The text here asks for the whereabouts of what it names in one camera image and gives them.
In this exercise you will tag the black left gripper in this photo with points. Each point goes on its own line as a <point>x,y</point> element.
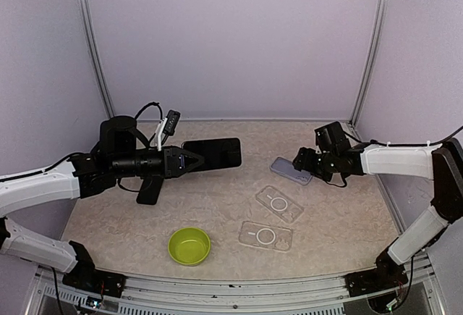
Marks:
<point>171,166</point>

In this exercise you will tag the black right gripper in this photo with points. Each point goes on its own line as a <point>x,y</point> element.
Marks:
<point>304,161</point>

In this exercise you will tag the black smartphone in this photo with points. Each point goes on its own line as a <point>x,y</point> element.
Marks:
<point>222,153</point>

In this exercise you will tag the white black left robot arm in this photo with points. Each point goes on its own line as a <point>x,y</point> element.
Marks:
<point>121,152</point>

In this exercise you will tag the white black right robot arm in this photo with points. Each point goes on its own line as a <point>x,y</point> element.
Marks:
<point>432,170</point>

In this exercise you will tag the clear phone case upper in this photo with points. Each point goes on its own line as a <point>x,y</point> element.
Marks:
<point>279,204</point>

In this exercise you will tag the clear phone case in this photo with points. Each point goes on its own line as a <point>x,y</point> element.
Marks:
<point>266,236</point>
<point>279,204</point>

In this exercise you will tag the clear phone case lower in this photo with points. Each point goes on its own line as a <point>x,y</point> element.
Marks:
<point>266,236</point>

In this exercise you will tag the green bowl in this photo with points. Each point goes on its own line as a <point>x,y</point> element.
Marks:
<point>189,246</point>

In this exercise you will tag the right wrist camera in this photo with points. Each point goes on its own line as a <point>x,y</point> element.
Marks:
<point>331,138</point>

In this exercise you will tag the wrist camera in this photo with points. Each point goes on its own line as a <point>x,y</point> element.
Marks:
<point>331,138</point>
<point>166,128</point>

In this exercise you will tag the right aluminium frame post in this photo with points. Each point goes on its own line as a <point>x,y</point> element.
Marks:
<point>367,73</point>

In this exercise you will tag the aluminium frame post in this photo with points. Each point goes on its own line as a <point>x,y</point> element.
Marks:
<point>367,73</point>
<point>95,58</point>

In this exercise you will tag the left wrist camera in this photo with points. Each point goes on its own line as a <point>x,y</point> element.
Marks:
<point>166,128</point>

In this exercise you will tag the front aluminium rail base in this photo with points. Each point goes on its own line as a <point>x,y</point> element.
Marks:
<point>327,294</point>

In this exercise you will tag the left aluminium frame post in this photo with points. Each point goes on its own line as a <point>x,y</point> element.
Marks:
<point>95,58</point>

